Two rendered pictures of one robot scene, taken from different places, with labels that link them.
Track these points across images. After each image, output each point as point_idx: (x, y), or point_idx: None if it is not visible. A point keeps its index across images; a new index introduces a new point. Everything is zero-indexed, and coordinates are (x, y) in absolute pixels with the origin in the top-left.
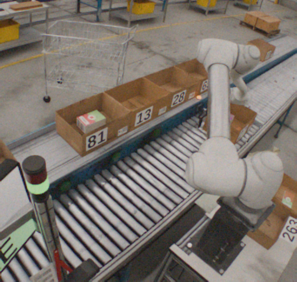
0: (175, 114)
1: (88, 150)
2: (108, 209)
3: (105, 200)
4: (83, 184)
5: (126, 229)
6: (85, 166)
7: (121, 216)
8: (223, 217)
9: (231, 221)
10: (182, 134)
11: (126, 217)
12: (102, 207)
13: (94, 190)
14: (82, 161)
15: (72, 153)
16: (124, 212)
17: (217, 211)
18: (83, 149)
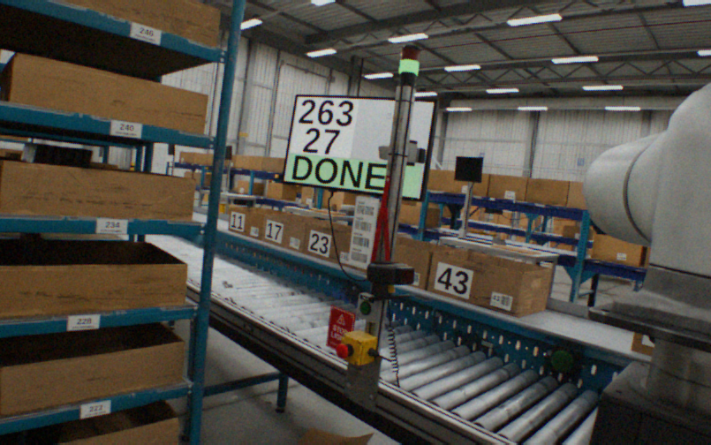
0: None
1: (646, 344)
2: (572, 419)
3: (588, 417)
4: (595, 395)
5: (542, 435)
6: (616, 358)
7: (571, 433)
8: (636, 368)
9: (635, 375)
10: None
11: (572, 436)
12: (569, 411)
13: (597, 407)
14: (618, 349)
15: (625, 346)
16: (583, 434)
17: (646, 364)
18: (637, 335)
